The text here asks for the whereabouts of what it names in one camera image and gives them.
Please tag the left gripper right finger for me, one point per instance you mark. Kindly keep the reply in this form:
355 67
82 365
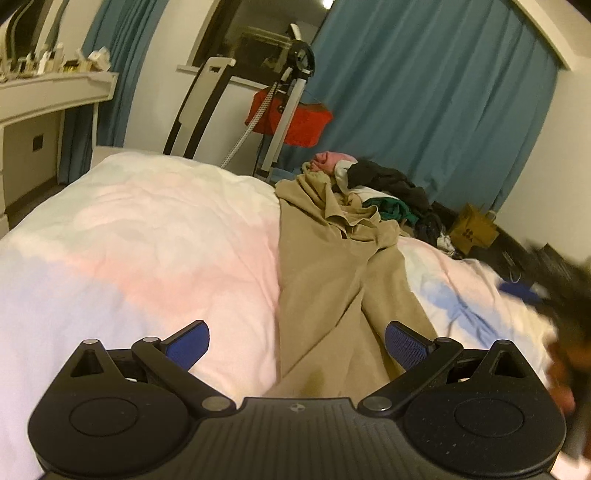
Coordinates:
424 361

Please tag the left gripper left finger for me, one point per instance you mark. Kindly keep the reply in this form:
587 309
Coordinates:
167 363

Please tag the white dressing table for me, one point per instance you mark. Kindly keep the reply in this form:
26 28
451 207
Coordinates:
32 118

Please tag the blue curtain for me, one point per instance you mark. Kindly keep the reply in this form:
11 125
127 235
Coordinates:
123 30
453 94

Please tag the pile of clothes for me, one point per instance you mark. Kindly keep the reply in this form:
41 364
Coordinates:
394 195

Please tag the blue curtain left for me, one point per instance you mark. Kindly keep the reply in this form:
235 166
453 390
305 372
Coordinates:
123 30

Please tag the blue curtain right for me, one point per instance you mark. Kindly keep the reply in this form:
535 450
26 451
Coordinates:
453 94

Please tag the brown paper bag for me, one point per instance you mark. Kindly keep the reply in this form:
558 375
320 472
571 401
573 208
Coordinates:
472 228

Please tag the black chair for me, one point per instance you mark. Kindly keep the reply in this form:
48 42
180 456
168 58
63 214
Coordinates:
513 261

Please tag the pastel duvet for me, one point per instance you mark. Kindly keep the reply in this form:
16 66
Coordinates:
142 245

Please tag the tan t-shirt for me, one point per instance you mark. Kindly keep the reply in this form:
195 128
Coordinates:
343 280

